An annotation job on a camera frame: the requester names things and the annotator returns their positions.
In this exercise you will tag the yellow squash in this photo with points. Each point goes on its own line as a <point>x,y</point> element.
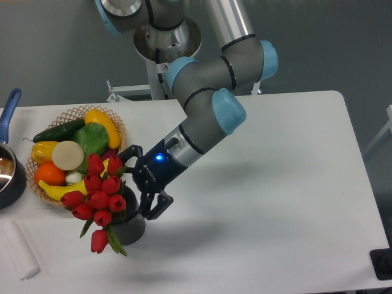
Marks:
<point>98,116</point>

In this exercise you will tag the purple eggplant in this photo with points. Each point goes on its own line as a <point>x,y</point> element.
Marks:
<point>108,153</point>

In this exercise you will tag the white frame at right edge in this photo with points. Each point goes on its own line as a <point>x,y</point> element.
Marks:
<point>380,138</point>

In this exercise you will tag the dark pot with blue handle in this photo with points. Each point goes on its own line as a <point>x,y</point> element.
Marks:
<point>13,176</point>

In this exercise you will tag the white folded cloth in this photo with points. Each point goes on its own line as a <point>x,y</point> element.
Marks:
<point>17,246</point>

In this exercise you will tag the orange fruit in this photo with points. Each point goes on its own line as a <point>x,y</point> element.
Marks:
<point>50,174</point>

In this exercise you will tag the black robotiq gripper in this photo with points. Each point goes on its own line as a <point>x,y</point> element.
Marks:
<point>151,173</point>

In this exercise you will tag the green leafy vegetable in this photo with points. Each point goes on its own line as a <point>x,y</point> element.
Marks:
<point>92,138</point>

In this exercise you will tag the green cucumber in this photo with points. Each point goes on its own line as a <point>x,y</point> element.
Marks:
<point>59,133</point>

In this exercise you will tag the woven wicker basket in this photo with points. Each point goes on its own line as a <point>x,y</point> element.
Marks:
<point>72,114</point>

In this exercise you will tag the black device at table edge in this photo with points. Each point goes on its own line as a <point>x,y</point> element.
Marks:
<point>381,261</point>

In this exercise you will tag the red tulip bouquet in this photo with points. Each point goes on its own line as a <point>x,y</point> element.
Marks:
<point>101,203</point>

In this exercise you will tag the cream round disc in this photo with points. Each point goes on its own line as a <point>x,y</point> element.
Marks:
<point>67,155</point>

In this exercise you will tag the yellow banana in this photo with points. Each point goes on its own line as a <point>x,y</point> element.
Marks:
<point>61,190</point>

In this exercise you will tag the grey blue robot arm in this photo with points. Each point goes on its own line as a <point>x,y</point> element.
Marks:
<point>168,41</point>

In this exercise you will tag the yellow bell pepper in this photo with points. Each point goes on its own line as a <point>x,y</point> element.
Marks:
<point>41,152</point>

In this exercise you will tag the dark grey ribbed vase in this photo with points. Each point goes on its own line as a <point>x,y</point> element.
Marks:
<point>131,227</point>

